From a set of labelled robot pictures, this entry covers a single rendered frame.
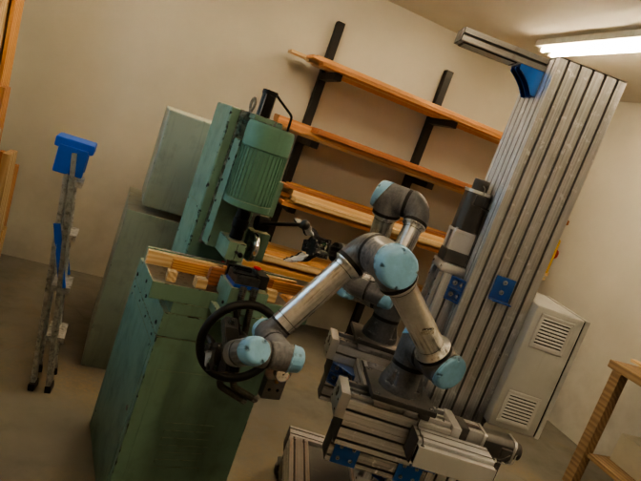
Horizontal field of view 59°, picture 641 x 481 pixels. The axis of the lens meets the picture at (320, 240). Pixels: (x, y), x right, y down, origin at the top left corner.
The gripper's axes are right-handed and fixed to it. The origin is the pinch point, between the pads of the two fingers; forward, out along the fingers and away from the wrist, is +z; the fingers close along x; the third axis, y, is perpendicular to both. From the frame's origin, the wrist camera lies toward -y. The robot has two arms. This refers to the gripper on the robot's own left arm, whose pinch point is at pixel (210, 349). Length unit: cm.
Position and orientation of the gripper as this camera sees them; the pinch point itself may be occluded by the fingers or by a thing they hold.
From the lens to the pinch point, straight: 180.9
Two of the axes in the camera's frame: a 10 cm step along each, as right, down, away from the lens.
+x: 8.5, 2.5, 4.7
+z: -5.2, 2.2, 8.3
